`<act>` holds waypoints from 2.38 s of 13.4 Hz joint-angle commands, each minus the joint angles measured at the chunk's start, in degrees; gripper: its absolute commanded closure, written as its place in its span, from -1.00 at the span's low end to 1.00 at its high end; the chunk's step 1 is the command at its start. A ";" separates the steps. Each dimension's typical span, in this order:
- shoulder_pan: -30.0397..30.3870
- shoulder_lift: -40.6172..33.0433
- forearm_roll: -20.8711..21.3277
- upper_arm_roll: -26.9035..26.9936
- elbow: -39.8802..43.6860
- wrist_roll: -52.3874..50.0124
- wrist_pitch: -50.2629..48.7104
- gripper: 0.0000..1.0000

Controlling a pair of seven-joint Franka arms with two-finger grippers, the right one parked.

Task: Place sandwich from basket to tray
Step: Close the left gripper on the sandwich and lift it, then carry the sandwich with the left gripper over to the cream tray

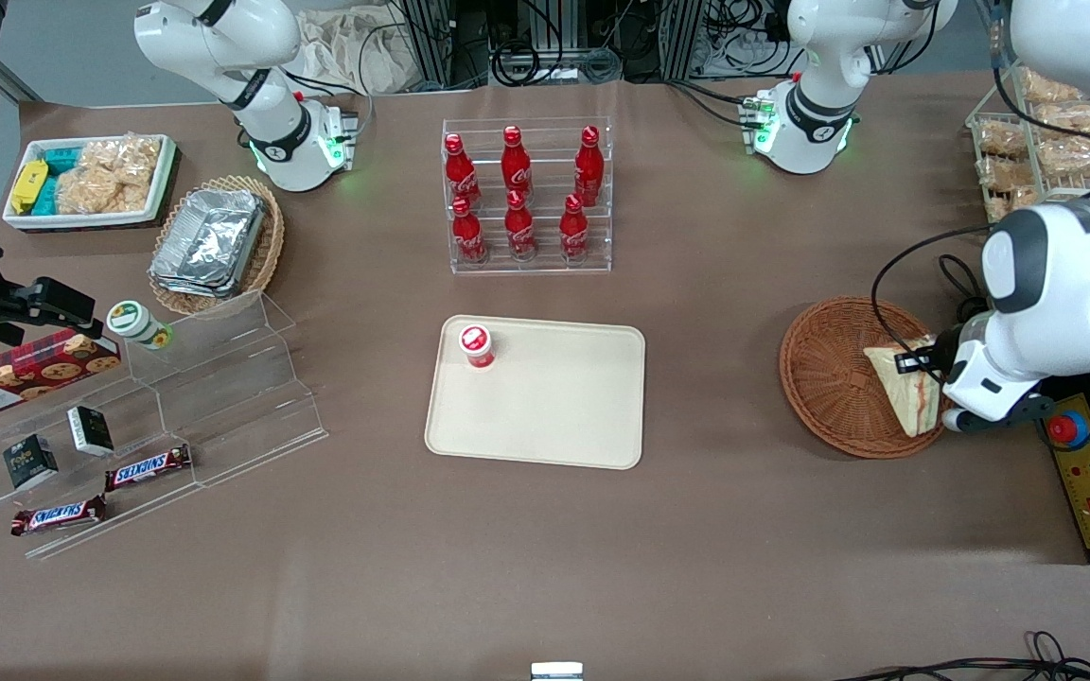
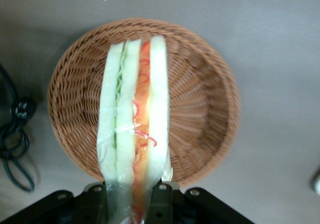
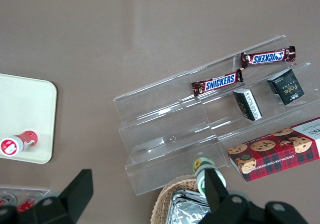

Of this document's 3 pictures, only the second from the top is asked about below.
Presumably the round brown wicker basket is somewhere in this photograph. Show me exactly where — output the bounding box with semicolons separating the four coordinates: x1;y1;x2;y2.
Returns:
47;17;239;188

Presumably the plastic white bread sandwich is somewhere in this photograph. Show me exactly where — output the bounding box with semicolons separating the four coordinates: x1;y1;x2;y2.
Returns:
95;35;174;224

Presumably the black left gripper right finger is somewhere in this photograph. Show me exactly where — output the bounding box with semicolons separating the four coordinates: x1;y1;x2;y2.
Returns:
149;182;255;224

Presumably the white rectangular plastic tray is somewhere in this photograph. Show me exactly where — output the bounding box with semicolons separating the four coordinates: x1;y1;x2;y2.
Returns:
309;166;320;193

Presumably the black power cable with plug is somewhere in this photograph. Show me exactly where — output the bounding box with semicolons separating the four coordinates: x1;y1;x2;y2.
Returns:
0;62;36;193

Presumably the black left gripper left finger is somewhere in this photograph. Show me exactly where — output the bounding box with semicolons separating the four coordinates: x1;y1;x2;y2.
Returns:
0;182;110;224

